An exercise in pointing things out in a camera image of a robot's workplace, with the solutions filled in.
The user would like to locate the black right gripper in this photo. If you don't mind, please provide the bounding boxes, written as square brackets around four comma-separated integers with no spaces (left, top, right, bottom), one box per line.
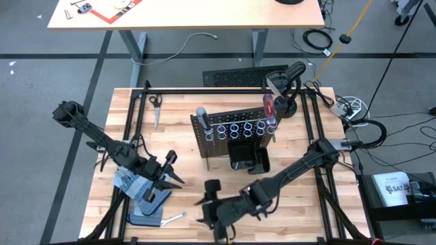
[193,179,239,244]

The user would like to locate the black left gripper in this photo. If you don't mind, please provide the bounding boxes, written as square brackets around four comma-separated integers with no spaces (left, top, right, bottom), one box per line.
[138,151,185,201]

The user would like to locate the silver combination wrench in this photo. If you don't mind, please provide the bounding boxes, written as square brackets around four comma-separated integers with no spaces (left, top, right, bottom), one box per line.
[159,212,187,228]

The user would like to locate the black metal pegboard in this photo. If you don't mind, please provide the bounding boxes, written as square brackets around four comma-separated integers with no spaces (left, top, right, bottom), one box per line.
[189,105,286,171]

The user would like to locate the grey black-handled screwdriver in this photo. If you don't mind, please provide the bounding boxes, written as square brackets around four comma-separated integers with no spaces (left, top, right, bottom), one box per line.
[196,106,216,146]

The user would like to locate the red clear-handled screwdriver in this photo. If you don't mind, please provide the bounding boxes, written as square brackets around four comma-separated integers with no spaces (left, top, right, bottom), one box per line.
[262,93,279,143]

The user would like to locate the striped grey blue work glove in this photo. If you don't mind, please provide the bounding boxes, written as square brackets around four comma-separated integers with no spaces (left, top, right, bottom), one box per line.
[126,203,164,228]
[112,165,173,217]

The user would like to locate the deep black pegboard bin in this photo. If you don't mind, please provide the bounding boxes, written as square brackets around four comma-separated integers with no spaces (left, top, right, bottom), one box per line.
[227,139,259,171]

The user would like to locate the black vented computer case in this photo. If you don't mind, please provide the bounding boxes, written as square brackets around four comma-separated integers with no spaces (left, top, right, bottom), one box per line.
[202,64,290,88]

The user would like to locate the white power strip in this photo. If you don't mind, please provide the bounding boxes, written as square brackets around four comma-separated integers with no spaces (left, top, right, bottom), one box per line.
[332,96,369,119]

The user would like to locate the light wooden desk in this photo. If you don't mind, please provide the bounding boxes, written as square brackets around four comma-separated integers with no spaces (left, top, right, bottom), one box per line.
[46,0,326,67]

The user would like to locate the white mat with orange border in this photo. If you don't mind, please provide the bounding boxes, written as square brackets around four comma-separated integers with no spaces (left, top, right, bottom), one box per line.
[89,0,143,25]

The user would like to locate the black equipment box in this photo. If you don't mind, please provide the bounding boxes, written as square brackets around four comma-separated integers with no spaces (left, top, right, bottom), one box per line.
[356,171,436,241]

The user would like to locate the white printed booklet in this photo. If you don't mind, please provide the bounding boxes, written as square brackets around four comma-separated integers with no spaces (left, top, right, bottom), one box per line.
[371,171,412,208]

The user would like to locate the thin black pole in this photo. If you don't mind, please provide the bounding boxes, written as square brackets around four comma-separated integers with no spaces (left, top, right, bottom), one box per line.
[369,0,426,107]

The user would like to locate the chair base with caster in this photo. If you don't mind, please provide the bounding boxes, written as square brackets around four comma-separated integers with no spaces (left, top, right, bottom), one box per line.
[390,0,422,27]

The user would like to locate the black-handled scissors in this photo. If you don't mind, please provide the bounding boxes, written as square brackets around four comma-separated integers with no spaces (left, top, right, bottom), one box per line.
[149,94,164,131]

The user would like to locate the black aluminium table frame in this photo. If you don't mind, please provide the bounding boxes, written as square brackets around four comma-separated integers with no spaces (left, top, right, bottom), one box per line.
[81,80,374,245]

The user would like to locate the metal screwdriver ring rack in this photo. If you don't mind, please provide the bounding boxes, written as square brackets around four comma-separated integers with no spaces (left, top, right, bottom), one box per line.
[204,117,279,142]

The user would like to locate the grey floor cable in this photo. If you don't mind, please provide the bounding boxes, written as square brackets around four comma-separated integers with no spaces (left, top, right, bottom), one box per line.
[131,31,219,67]

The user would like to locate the black coiled cable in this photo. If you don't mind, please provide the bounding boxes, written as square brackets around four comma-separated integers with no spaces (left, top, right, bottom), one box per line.
[302,28,334,52]

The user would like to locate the yellow cable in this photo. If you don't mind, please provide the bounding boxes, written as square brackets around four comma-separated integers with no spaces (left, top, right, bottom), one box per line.
[311,0,375,83]

